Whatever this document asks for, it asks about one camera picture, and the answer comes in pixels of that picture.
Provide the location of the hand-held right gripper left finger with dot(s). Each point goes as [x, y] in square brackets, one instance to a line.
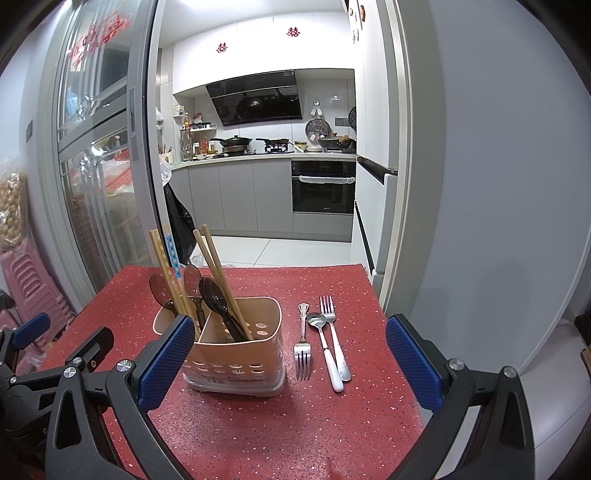
[168, 360]

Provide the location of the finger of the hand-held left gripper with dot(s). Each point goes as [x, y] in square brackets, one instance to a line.
[90, 348]
[30, 330]

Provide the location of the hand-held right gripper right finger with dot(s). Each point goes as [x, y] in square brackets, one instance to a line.
[411, 364]

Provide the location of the beige plastic cutlery holder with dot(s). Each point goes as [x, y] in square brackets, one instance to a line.
[240, 341]

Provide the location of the wooden chopstick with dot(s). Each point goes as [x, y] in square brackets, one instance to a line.
[203, 248]
[213, 249]
[161, 263]

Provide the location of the blue patterned chopstick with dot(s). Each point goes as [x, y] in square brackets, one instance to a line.
[171, 254]

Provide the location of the stack of pink plastic stools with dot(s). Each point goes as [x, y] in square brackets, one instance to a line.
[32, 286]

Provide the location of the plain steel fork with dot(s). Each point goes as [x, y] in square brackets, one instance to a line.
[339, 355]

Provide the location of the clear bag of nuts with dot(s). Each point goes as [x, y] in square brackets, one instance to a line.
[11, 207]

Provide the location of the black plastic bag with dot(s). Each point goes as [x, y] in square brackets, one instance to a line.
[180, 230]

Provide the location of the black floor item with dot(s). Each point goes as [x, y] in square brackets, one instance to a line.
[582, 325]

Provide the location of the grey kitchen base cabinets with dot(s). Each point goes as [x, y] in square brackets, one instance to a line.
[240, 198]

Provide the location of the white refrigerator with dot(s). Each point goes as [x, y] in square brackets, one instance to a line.
[376, 184]

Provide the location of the black built-in oven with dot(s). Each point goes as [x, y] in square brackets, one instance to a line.
[323, 187]

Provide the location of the glass sliding door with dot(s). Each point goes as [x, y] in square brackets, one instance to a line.
[101, 138]

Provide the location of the spice rack with bottles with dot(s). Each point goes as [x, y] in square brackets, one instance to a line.
[198, 138]

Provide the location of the lidded black wok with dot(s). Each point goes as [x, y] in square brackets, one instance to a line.
[235, 141]

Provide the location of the black wok with food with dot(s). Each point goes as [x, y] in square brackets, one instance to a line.
[337, 142]

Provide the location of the black frying pan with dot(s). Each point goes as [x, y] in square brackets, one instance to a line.
[272, 143]

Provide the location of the small dark fan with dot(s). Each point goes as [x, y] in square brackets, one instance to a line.
[353, 117]

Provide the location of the small light table fan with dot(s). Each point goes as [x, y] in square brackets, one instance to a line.
[316, 129]

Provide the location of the black range hood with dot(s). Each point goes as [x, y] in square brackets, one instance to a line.
[258, 97]

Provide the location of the red paper door decal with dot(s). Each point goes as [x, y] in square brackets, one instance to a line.
[92, 41]

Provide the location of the dark wall switch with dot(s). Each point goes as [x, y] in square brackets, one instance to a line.
[29, 130]

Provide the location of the red paper wall decal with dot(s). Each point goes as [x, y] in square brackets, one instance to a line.
[292, 32]
[222, 47]

